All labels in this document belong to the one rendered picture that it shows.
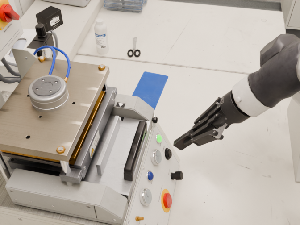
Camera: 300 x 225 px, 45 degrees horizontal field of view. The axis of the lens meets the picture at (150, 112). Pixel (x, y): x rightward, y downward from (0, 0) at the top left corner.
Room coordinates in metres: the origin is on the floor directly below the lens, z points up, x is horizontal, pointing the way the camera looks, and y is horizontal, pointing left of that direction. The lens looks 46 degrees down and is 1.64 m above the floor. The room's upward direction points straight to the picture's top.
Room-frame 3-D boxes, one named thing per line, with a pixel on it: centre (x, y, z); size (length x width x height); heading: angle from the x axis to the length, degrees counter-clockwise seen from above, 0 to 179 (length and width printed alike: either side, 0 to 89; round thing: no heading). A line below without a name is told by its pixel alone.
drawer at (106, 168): (0.54, 0.17, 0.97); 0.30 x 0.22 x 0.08; 78
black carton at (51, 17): (1.34, 0.42, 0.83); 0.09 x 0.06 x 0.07; 146
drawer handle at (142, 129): (0.51, 0.03, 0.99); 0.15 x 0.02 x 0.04; 168
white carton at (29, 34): (1.09, 0.49, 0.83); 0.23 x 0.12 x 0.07; 0
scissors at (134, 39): (1.24, 0.07, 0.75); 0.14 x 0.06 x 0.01; 0
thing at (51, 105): (0.58, 0.24, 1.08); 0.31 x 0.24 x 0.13; 168
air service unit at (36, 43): (0.80, 0.29, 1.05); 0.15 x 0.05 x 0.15; 168
